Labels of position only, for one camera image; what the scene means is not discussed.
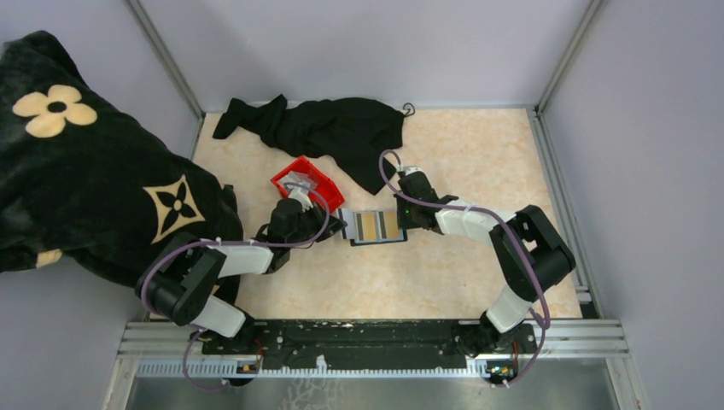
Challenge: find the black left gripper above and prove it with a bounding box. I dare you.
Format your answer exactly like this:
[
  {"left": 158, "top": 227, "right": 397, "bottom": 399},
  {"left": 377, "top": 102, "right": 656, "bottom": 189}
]
[{"left": 287, "top": 199, "right": 347, "bottom": 249}]

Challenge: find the gold credit card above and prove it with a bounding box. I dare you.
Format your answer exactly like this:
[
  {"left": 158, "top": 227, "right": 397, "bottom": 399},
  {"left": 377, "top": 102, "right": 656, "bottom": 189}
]
[
  {"left": 379, "top": 210, "right": 403, "bottom": 241},
  {"left": 354, "top": 211, "right": 378, "bottom": 243}
]

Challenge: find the red plastic bin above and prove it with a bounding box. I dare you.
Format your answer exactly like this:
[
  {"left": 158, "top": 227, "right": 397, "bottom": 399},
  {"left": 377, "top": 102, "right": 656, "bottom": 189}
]
[{"left": 270, "top": 156, "right": 345, "bottom": 212}]

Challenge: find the black leather card holder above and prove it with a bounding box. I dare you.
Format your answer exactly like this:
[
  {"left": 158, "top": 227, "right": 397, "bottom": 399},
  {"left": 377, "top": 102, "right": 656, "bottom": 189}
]
[{"left": 336, "top": 208, "right": 408, "bottom": 246}]

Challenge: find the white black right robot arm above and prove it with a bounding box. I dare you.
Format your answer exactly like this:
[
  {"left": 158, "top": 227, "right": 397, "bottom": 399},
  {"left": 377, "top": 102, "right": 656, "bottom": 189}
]
[{"left": 395, "top": 167, "right": 576, "bottom": 352}]

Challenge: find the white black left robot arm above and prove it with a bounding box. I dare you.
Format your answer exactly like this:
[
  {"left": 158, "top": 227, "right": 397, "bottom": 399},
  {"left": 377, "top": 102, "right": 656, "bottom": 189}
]
[{"left": 135, "top": 199, "right": 347, "bottom": 354}]

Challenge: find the stack of silver cards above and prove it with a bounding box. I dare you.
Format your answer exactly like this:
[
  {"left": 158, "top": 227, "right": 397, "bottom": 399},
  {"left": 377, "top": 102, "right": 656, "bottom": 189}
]
[{"left": 279, "top": 171, "right": 318, "bottom": 193}]

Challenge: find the black cloth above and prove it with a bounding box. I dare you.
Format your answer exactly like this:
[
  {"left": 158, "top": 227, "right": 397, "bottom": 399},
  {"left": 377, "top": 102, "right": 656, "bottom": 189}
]
[{"left": 213, "top": 95, "right": 415, "bottom": 195}]

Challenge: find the black floral blanket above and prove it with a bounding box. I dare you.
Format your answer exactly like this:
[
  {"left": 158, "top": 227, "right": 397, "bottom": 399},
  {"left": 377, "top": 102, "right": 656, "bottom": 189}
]
[{"left": 1, "top": 31, "right": 243, "bottom": 288}]

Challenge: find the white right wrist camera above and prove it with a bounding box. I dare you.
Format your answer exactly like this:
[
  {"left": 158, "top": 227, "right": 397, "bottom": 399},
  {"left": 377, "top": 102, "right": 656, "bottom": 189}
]
[{"left": 400, "top": 167, "right": 422, "bottom": 178}]

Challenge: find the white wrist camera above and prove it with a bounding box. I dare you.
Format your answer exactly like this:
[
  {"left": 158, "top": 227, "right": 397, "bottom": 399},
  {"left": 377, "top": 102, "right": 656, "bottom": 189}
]
[
  {"left": 400, "top": 167, "right": 422, "bottom": 178},
  {"left": 288, "top": 186, "right": 314, "bottom": 212}
]

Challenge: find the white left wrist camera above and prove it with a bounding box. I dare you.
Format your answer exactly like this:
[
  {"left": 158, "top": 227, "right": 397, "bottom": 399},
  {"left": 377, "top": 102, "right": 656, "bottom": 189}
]
[{"left": 288, "top": 186, "right": 314, "bottom": 212}]

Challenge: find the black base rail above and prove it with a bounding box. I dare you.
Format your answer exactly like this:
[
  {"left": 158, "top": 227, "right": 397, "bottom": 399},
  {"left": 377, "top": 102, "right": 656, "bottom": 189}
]
[{"left": 200, "top": 319, "right": 537, "bottom": 371}]

